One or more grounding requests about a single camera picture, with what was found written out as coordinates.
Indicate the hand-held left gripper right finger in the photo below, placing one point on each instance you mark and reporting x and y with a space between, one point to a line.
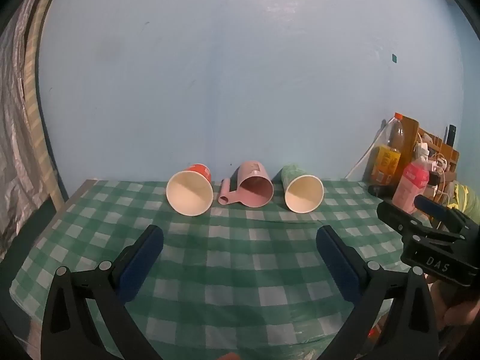
339 266

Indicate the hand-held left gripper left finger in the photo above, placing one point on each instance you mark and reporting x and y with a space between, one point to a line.
139 264

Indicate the green checked tablecloth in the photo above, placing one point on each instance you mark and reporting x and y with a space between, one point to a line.
240 255

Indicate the person's right hand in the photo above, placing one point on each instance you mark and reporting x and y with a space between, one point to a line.
459 307

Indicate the yellow-green cloth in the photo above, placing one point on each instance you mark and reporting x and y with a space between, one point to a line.
467 197

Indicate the silver patterned curtain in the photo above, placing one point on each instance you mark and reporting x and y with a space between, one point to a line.
18 138

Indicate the red paper cup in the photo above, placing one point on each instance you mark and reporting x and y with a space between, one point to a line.
188 195

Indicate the wooden rack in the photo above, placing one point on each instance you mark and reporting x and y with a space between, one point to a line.
448 153

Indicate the pink drink bottle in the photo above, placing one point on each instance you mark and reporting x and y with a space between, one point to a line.
410 183

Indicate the brown bottle with yellow label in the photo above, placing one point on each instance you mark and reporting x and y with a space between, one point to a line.
386 157

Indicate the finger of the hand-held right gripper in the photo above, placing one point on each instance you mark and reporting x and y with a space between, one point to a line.
438 208
397 217

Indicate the black cylindrical object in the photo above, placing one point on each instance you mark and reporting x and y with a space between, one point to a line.
379 190

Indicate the green paper cup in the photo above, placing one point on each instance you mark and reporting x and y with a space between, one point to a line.
303 194

